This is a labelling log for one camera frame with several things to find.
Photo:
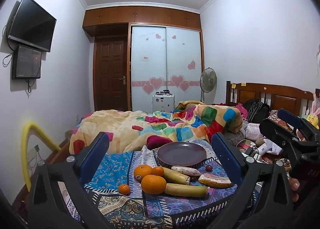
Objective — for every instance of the yellow plush chick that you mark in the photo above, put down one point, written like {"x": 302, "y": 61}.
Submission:
{"x": 312, "y": 120}

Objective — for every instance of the small black wall monitor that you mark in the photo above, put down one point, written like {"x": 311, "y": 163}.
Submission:
{"x": 26, "y": 62}

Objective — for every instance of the yellow foam tube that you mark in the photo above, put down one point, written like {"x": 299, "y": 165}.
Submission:
{"x": 25, "y": 144}

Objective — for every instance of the wooden bed side rail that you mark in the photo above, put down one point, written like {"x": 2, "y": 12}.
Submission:
{"x": 60, "y": 152}

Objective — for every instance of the yellow banana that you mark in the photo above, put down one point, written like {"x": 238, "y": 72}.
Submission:
{"x": 187, "y": 190}
{"x": 175, "y": 176}

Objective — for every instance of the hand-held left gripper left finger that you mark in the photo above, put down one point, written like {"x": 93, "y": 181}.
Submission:
{"x": 96, "y": 155}

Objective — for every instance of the grey patterned pillow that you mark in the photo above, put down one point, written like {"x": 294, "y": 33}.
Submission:
{"x": 235, "y": 139}

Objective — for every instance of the wooden bed headboard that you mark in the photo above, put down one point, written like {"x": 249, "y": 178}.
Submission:
{"x": 280, "y": 96}

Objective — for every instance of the large orange with sticker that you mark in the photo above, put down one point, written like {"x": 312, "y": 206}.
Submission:
{"x": 143, "y": 170}

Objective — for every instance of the cluster of small dark jars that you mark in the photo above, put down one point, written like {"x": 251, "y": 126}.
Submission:
{"x": 163, "y": 92}

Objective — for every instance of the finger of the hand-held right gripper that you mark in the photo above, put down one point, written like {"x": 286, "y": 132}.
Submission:
{"x": 272, "y": 129}
{"x": 295, "y": 119}

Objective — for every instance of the person's right hand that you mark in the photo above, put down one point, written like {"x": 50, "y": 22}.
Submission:
{"x": 294, "y": 186}

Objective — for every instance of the white power strip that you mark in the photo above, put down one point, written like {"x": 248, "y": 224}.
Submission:
{"x": 256, "y": 155}

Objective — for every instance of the black wall television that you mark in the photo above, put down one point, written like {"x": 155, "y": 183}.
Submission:
{"x": 32, "y": 24}

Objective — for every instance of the patterned blue purple cloth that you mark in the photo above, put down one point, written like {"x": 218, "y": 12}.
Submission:
{"x": 117, "y": 169}

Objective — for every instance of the wooden overhead cabinet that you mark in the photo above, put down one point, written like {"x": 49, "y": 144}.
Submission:
{"x": 140, "y": 16}

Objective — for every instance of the brown round plate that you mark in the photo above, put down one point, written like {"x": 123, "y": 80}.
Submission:
{"x": 180, "y": 155}

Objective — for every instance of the standing electric fan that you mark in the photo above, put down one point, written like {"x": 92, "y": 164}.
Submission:
{"x": 208, "y": 79}

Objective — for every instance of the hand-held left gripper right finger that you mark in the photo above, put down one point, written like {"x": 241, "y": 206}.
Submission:
{"x": 225, "y": 156}

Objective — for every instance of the small red fruit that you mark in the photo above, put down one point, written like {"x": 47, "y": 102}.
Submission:
{"x": 209, "y": 168}

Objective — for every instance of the brown wooden door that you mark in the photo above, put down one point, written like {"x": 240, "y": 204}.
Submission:
{"x": 111, "y": 74}

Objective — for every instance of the wall socket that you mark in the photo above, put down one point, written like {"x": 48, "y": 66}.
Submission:
{"x": 33, "y": 151}

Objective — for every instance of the black bag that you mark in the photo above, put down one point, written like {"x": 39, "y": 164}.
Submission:
{"x": 257, "y": 111}

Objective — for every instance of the frosted sliding wardrobe door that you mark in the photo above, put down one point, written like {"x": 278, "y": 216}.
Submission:
{"x": 183, "y": 54}
{"x": 147, "y": 69}

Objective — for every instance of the small mandarin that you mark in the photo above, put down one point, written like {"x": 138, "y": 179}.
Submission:
{"x": 124, "y": 189}
{"x": 158, "y": 171}

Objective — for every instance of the colourful patchwork blanket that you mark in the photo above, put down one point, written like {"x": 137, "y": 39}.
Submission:
{"x": 120, "y": 126}

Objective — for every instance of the pink white patterned pillow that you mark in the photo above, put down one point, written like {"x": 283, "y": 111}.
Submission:
{"x": 253, "y": 131}

